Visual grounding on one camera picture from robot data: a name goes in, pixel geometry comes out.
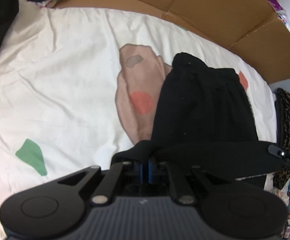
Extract black shorts with bear lining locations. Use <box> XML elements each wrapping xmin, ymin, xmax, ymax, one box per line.
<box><xmin>112</xmin><ymin>51</ymin><xmax>284</xmax><ymax>179</ymax></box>

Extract leopard print folded garment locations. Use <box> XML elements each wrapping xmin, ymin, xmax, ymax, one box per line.
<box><xmin>272</xmin><ymin>87</ymin><xmax>290</xmax><ymax>190</ymax></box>

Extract cream bear print bedsheet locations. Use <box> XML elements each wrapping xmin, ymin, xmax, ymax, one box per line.
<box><xmin>0</xmin><ymin>0</ymin><xmax>277</xmax><ymax>239</ymax></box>

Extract purple white refill pouch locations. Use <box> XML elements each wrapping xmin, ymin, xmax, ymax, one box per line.
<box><xmin>266</xmin><ymin>0</ymin><xmax>290</xmax><ymax>32</ymax></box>

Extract brown cardboard sheet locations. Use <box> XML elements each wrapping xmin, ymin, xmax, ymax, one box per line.
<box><xmin>57</xmin><ymin>0</ymin><xmax>290</xmax><ymax>84</ymax></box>

